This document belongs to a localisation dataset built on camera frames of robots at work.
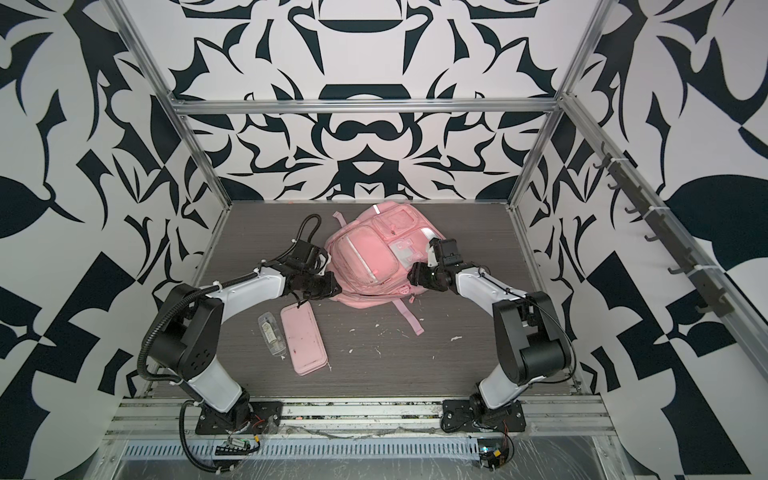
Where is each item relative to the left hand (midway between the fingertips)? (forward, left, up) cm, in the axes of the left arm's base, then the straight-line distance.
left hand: (342, 285), depth 91 cm
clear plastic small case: (-12, +20, -5) cm, 24 cm away
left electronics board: (-38, +24, -8) cm, 46 cm away
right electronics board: (-42, -37, -6) cm, 56 cm away
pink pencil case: (-14, +10, -4) cm, 18 cm away
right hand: (+3, -23, +1) cm, 23 cm away
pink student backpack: (+11, -10, 0) cm, 15 cm away
